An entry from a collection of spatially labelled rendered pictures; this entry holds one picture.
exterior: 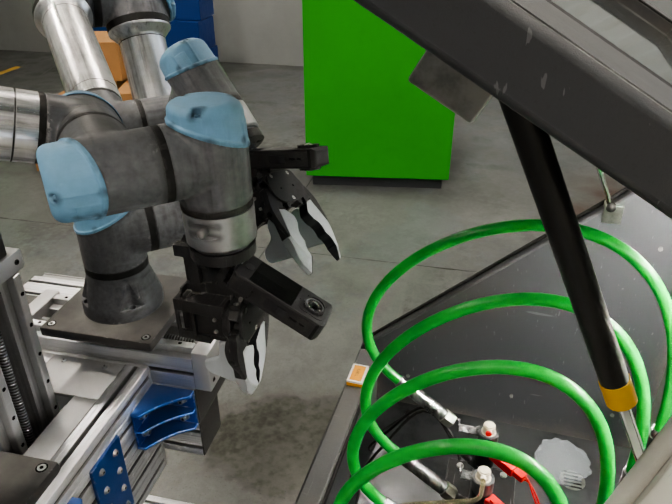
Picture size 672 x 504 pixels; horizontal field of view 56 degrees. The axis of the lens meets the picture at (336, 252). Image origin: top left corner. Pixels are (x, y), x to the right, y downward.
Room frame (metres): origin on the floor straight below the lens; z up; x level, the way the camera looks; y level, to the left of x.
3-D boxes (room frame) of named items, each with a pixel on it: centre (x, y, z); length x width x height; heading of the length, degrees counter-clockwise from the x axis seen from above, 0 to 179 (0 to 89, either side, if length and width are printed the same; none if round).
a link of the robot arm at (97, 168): (0.56, 0.22, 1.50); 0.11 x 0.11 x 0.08; 27
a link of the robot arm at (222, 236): (0.59, 0.12, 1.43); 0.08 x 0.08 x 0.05
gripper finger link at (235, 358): (0.57, 0.11, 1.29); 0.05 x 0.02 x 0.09; 163
